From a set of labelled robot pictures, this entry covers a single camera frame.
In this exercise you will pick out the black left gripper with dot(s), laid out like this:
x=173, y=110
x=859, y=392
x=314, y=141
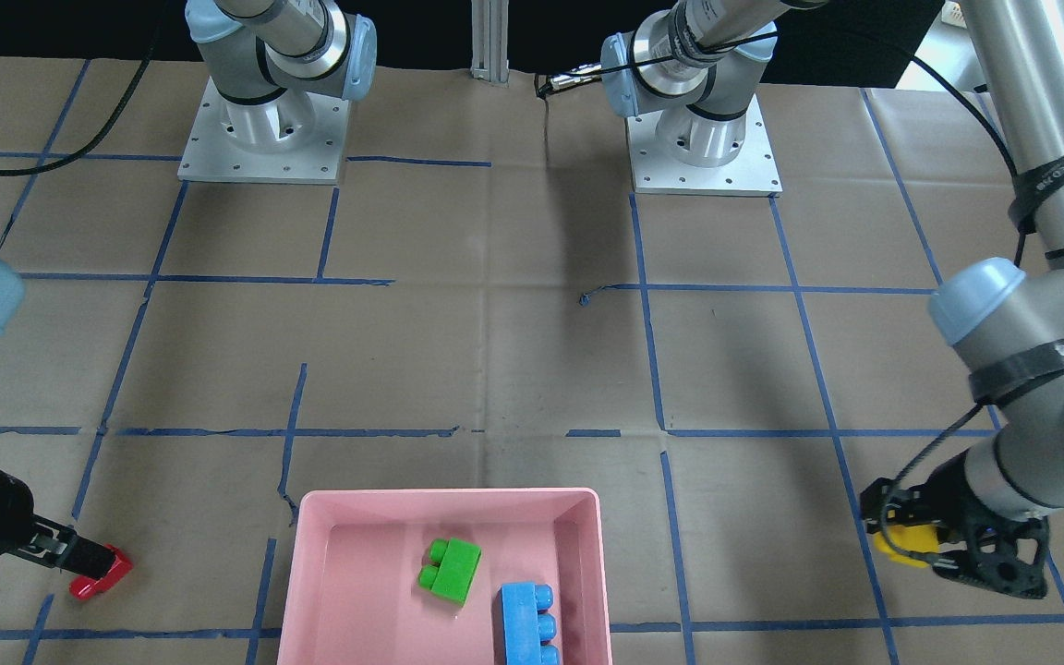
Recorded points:
x=955, y=511

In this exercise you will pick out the red toy block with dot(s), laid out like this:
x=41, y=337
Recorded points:
x=85, y=587

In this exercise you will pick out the yellow toy block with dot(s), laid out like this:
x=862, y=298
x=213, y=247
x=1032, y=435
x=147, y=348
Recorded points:
x=923, y=538

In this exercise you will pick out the green toy block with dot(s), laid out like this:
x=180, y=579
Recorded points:
x=450, y=569

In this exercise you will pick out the blue toy block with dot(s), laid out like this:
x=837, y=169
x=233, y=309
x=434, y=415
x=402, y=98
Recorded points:
x=528, y=629

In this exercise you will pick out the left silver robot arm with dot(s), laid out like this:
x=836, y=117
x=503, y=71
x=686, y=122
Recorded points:
x=685, y=81

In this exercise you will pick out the pink plastic box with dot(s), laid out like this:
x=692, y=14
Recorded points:
x=353, y=596

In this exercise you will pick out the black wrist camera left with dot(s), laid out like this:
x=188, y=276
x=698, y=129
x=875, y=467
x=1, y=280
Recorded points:
x=1007, y=558

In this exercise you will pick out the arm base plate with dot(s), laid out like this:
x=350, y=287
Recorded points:
x=298, y=138
x=675, y=152

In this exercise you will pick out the aluminium frame post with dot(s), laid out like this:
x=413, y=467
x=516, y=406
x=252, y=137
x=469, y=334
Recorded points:
x=489, y=40

